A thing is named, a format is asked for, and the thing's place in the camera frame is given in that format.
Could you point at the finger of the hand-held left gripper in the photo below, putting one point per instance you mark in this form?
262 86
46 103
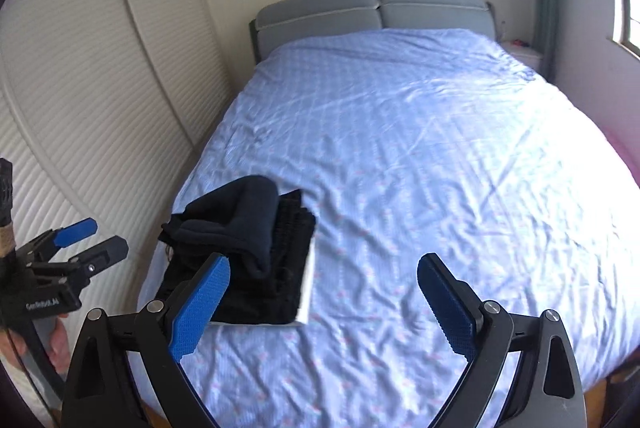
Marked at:
75 232
102 253

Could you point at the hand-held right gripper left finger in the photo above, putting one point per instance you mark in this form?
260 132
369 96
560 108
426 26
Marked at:
200 308

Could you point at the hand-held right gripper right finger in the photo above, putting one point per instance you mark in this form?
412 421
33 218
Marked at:
450 308

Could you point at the navy blue pants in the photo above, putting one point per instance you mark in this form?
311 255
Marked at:
235 228

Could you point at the folded black pants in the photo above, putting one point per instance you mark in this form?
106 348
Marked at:
285 268

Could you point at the person's left hand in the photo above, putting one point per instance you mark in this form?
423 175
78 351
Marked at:
59 343

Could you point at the folded white garment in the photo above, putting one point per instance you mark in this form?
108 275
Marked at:
306 293

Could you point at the white louvered wardrobe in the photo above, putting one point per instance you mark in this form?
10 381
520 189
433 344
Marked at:
75 82

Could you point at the bed with blue sheet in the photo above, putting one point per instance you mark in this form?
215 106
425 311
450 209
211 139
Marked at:
400 157

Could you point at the white nightstand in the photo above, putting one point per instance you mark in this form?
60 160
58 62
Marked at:
525 55

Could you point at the small pink item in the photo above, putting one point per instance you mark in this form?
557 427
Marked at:
520 42

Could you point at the grey upholstered headboard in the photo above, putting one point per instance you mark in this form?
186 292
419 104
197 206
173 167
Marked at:
320 12

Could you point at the barred window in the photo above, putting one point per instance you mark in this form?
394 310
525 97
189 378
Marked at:
627 17

